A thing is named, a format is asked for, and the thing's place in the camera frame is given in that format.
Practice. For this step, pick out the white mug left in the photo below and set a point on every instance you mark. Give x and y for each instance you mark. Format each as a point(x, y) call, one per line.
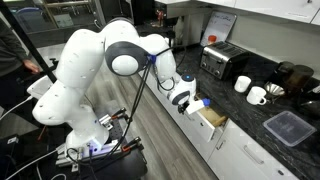
point(242, 84)

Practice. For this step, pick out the chrome four slot toaster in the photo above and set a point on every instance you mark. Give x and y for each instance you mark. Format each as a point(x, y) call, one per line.
point(224, 60)

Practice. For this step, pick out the white lower cabinet row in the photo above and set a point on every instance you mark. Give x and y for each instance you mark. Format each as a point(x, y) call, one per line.
point(231, 153)

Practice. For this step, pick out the white drawer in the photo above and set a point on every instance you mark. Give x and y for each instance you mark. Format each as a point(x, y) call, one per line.
point(205, 121)

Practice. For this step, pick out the handwritten whiteboard sign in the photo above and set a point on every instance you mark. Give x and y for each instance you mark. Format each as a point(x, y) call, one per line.
point(219, 25)

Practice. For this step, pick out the white mug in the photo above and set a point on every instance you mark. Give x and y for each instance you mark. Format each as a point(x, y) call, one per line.
point(256, 96)
point(242, 84)

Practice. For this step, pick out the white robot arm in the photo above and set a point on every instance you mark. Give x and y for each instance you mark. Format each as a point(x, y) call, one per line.
point(80, 63)

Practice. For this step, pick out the white mug right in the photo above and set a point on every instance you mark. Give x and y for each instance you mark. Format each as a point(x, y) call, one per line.
point(256, 96)

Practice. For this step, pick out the dark glass jar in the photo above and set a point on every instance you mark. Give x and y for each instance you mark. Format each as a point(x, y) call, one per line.
point(297, 78)

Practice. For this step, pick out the robot base mount clamps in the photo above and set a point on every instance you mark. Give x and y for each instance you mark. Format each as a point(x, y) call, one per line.
point(89, 137)

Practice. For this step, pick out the steel funnel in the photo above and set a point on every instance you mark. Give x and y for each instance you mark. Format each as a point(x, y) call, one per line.
point(273, 90)

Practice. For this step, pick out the clear plastic container lid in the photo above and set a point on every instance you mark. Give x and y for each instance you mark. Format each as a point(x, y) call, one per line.
point(289, 128)

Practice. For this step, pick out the white upper cabinets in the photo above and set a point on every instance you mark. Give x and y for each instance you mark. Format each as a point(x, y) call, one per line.
point(306, 11)

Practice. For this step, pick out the black coffee brewing machine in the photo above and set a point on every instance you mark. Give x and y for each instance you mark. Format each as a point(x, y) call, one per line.
point(191, 11)

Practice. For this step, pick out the person in grey shirt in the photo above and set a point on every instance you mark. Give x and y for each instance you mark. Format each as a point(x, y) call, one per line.
point(14, 65)

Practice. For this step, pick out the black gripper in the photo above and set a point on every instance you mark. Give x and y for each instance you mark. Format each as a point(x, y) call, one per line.
point(182, 108)

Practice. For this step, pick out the orange lid creamer jar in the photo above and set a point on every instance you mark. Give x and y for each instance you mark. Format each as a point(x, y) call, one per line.
point(211, 39)

